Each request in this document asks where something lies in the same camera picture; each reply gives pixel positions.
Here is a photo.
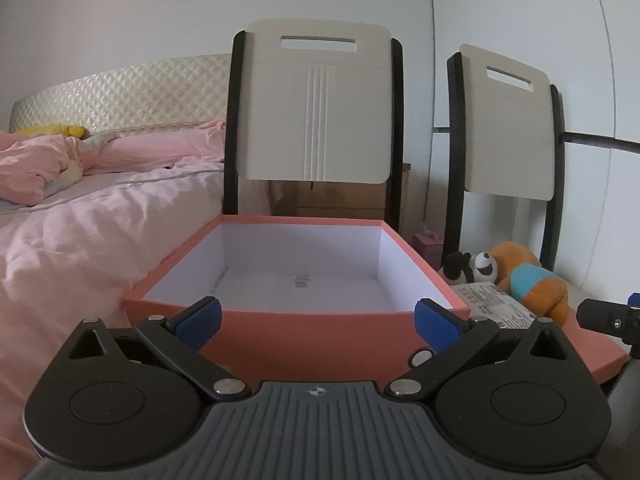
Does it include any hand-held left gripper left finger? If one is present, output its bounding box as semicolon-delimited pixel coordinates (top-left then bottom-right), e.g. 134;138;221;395
65;296;252;402

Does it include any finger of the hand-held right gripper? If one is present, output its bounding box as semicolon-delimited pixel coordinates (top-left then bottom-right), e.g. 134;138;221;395
576;291;640;358

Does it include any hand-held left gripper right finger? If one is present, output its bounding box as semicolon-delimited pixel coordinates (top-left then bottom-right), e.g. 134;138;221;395
384;298;572;403

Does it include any white labelled packet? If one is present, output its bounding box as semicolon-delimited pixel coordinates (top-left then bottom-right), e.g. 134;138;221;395
451;282;538;331

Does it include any orange plush toy blue shirt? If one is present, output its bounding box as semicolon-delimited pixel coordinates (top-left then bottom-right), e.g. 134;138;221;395
489;241;570;327

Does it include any panda plush toy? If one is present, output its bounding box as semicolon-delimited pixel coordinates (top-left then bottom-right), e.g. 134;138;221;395
442;251;498;285

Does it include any pink cardboard box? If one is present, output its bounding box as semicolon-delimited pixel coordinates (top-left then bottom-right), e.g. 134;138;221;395
122;215;472;386

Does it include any pink box lid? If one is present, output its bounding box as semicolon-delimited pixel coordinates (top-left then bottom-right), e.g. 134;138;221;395
500;317;631;386

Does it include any small pink gift box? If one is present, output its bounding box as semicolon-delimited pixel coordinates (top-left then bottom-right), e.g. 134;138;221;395
412;230;443;271

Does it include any pink duvet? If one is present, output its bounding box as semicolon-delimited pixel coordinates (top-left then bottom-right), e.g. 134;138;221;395
0;132;226;466

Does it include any wooden nightstand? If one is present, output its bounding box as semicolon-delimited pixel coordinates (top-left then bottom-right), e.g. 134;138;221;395
270;162;412;222

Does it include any pink pillow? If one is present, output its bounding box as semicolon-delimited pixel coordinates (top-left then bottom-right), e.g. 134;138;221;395
82;117;227;176

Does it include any cream chair with plain back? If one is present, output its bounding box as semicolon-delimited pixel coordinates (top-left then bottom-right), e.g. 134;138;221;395
446;44;567;273

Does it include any pale patterned cloth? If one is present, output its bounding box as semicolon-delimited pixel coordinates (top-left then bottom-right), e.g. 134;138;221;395
60;132;123;181

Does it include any yellow plush toy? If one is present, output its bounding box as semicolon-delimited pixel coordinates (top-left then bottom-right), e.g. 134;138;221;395
12;124;86;139

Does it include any cream chair with striped back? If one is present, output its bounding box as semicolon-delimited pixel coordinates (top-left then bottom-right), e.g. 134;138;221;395
222;19;405;233

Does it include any quilted cream headboard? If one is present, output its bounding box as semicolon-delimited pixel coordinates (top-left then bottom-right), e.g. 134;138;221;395
10;53;233;136

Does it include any black wall rail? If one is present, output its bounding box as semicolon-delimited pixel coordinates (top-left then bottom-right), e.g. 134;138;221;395
433;126;640;154

